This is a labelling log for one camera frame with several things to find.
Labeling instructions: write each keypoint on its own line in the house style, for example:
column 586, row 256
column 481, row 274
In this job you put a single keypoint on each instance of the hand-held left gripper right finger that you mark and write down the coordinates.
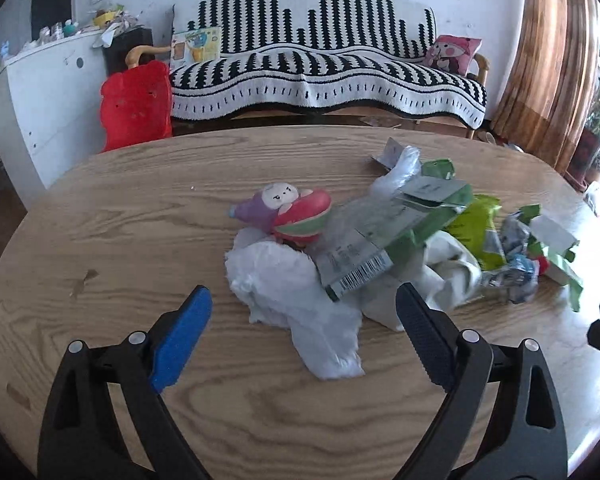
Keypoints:
column 425, row 335

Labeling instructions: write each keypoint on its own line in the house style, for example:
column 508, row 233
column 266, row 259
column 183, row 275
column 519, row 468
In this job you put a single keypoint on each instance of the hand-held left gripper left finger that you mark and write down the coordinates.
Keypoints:
column 180, row 340

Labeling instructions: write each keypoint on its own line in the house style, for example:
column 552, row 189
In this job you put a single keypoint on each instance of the white green torn carton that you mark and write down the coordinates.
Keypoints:
column 555, row 235

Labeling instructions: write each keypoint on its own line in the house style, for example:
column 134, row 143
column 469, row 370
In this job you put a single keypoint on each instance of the blue white wrapper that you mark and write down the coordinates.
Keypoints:
column 515, row 270

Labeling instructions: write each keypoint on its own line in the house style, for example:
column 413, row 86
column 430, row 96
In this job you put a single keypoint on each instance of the green chip bag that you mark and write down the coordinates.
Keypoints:
column 475, row 230

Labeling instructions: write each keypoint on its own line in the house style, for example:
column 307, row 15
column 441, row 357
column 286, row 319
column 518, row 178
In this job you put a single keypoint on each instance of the green barcode carton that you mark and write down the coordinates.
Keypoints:
column 420, row 215

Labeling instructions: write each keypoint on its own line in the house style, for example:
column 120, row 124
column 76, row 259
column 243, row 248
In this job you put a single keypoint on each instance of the white plastic bag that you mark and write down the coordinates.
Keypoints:
column 290, row 285

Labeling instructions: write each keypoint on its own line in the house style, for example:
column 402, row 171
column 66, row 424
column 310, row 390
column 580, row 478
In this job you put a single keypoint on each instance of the clear plastic bag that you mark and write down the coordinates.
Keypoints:
column 395, row 180

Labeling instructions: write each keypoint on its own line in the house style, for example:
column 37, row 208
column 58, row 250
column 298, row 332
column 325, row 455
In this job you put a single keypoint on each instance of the purple pink squishy toy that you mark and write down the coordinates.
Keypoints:
column 300, row 215

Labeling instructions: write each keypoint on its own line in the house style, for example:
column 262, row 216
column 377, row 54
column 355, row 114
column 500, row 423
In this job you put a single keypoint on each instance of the grey foil wrapper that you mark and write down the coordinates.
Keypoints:
column 392, row 152

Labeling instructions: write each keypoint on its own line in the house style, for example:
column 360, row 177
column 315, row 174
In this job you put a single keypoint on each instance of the slipper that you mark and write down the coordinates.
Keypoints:
column 489, row 137

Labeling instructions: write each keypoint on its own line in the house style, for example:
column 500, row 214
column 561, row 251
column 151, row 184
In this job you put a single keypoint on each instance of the red plastic chair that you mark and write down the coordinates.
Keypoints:
column 135, row 105

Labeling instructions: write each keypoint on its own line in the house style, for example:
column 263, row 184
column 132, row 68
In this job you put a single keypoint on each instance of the brown curtain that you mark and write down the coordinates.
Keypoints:
column 540, row 60

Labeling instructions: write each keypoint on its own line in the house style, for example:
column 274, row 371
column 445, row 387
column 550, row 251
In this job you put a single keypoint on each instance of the white cabinet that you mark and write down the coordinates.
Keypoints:
column 55, row 100

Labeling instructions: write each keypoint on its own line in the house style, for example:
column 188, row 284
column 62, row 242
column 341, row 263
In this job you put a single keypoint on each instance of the pink cartoon cushion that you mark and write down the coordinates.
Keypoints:
column 450, row 55

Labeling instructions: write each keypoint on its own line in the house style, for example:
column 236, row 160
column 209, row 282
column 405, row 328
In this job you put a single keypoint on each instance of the black white striped sofa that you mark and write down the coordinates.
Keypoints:
column 330, row 70

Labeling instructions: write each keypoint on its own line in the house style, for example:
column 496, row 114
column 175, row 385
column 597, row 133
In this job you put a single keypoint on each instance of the colourful picture book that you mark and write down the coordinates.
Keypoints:
column 200, row 45

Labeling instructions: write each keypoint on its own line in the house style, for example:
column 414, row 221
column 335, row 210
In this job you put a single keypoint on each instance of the black box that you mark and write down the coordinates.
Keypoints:
column 130, row 40

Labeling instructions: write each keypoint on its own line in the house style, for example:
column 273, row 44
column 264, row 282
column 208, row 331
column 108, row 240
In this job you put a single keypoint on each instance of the yellow toy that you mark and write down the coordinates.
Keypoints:
column 105, row 17

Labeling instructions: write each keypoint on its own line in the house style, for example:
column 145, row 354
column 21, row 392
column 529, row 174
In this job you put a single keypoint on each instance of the teal bottle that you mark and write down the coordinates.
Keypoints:
column 69, row 26

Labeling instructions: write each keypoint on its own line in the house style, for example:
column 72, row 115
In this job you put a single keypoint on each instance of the wooden sofa frame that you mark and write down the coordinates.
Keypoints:
column 140, row 51

